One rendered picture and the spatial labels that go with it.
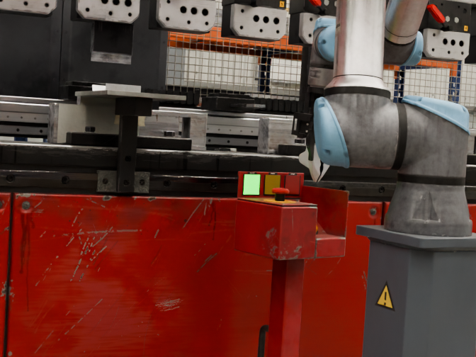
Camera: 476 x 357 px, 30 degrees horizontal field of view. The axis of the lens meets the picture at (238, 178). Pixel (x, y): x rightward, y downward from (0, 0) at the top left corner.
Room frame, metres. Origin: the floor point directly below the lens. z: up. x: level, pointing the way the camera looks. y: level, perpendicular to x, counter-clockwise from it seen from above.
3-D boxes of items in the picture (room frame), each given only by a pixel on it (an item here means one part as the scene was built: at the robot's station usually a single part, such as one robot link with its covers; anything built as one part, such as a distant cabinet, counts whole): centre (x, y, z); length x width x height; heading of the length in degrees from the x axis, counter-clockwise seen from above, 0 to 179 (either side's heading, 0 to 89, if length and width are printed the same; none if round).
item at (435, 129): (1.55, -0.33, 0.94); 0.13 x 0.12 x 0.14; 92
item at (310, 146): (2.00, -0.17, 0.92); 0.05 x 0.02 x 0.09; 128
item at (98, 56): (2.17, 0.33, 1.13); 0.10 x 0.02 x 0.10; 115
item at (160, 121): (2.20, 0.28, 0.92); 0.39 x 0.06 x 0.10; 115
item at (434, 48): (2.59, -0.56, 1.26); 0.15 x 0.09 x 0.17; 115
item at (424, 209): (1.55, -0.34, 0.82); 0.15 x 0.15 x 0.10
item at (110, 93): (2.04, 0.26, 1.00); 0.26 x 0.18 x 0.01; 25
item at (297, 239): (2.00, -0.13, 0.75); 0.20 x 0.16 x 0.18; 128
